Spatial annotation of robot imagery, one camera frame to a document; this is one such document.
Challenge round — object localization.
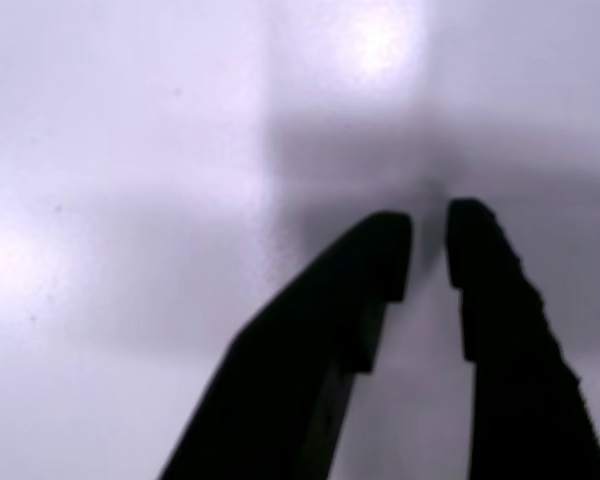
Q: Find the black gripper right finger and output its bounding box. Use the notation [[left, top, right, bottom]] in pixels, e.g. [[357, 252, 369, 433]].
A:
[[445, 198, 600, 480]]

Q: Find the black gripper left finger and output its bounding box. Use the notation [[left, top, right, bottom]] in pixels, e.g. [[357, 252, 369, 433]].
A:
[[157, 211, 413, 480]]

